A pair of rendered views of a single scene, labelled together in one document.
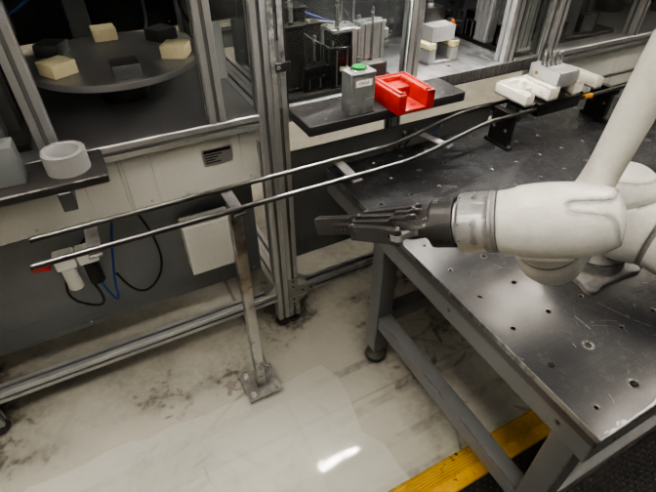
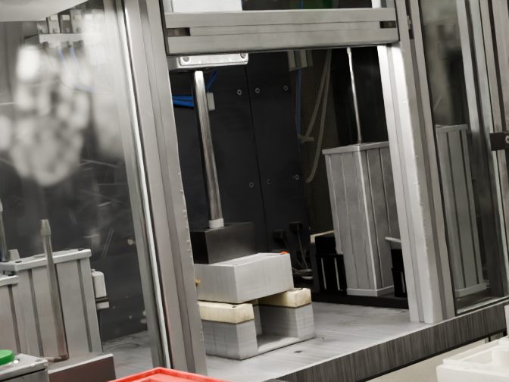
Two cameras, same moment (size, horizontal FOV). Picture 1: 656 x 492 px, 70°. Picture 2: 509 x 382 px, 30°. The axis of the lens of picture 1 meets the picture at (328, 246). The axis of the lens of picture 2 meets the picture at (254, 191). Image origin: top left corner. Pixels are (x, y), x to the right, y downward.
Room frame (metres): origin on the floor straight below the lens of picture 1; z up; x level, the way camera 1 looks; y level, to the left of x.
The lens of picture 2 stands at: (0.47, -0.18, 1.18)
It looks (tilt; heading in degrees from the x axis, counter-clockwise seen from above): 3 degrees down; 350
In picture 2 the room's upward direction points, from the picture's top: 7 degrees counter-clockwise
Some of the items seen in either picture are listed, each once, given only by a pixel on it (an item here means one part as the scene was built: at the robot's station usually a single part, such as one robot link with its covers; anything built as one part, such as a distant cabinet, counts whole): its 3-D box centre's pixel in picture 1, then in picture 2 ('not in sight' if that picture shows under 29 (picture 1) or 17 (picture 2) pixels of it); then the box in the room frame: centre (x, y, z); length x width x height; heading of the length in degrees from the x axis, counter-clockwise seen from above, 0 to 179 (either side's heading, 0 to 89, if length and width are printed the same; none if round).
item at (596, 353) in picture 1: (615, 193); not in sight; (1.22, -0.90, 0.66); 1.50 x 1.06 x 0.04; 118
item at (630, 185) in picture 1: (615, 210); not in sight; (0.87, -0.66, 0.85); 0.18 x 0.16 x 0.22; 42
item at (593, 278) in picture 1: (594, 251); not in sight; (0.89, -0.67, 0.71); 0.22 x 0.18 x 0.06; 118
